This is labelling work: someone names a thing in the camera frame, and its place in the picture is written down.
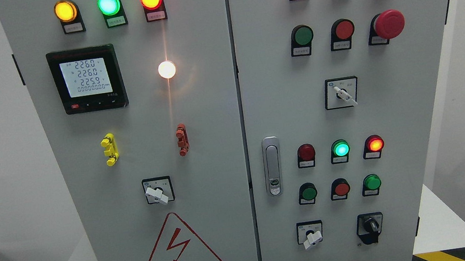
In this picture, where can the lower green start push button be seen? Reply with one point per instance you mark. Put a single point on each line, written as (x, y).
(307, 194)

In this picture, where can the upper green push button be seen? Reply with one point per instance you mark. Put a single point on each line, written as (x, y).
(301, 39)

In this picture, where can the lower red push button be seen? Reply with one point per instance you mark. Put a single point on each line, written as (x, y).
(340, 189)

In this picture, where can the red push button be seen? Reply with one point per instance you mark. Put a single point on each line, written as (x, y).
(340, 189)
(341, 35)

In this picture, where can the lower right green push button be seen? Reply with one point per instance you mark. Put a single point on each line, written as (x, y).
(371, 185)

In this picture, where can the upper red push button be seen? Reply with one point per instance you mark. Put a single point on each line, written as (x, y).
(341, 35)

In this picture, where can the red emergency stop mushroom button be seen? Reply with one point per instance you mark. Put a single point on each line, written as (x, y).
(385, 26)

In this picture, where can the grey electrical control cabinet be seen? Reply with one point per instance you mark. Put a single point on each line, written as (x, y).
(236, 83)

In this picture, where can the red terminal connector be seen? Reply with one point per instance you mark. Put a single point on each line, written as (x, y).
(182, 138)

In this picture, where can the lower left red indicator light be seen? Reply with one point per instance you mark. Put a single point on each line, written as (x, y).
(306, 156)

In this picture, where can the white lit indicator lamp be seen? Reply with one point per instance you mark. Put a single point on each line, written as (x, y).
(167, 69)

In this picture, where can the lower middle green indicator light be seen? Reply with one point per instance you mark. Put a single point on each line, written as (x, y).
(339, 152)

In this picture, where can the green indicator light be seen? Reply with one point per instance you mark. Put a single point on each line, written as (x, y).
(113, 12)
(339, 152)

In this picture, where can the yellow terminal connector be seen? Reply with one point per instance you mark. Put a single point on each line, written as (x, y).
(110, 149)

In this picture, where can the lower right red indicator light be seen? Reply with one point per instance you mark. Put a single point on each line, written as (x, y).
(373, 147)

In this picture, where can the black digital power meter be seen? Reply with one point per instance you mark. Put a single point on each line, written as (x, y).
(88, 79)

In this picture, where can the red indicator light top left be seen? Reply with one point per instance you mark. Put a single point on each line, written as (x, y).
(154, 10)

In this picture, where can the green indicator light top left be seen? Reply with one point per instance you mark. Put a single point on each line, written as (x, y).
(113, 12)

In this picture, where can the yellow indicator light top left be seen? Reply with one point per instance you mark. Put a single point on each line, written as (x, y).
(69, 16)

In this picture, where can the silver door lock handle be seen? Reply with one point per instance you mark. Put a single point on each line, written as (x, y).
(271, 159)

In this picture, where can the left door white selector switch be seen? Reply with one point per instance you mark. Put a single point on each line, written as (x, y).
(158, 190)

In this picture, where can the upper right white selector switch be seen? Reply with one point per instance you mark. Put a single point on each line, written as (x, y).
(341, 93)

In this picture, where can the bottom white selector switch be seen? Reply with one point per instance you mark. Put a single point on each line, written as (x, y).
(309, 233)

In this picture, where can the black key selector switch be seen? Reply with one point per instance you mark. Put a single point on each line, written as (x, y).
(369, 227)

